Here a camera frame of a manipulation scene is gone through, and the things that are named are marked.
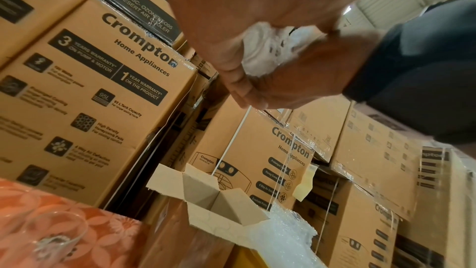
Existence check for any person's right hand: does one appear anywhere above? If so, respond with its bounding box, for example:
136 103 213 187
221 28 385 112

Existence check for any small cardboard box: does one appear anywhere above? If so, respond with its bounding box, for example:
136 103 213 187
145 162 270 249

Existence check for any bubble wrap bundle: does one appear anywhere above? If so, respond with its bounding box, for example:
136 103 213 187
249 202 328 268

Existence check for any person's dark clothing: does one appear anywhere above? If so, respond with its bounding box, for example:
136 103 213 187
340 0 476 147

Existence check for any stack of Crompton cartons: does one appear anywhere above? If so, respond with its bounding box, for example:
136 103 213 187
0 0 476 268

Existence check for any clear drinking glass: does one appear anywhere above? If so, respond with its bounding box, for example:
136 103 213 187
16 209 90 268

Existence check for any pale yellow paper slip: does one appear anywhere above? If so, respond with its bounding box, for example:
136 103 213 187
291 163 320 203

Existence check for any yellow plastic bin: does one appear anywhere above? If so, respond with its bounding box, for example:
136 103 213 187
223 244 269 268

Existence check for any orange floral tablecloth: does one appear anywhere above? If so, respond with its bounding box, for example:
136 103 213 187
0 177 146 268

